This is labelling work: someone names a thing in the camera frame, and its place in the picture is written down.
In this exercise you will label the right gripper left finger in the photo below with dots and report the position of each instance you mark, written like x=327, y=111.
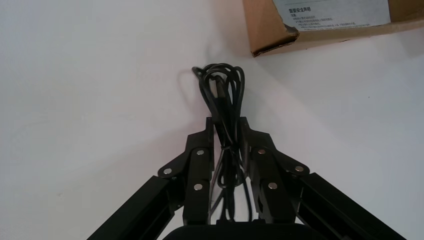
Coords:
x=197, y=185

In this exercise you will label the brown cardboard storage box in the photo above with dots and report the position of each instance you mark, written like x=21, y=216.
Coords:
x=265, y=30

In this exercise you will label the white printed instruction sheet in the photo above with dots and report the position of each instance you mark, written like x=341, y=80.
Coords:
x=331, y=13

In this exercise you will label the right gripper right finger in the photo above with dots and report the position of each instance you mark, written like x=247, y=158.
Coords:
x=271, y=192

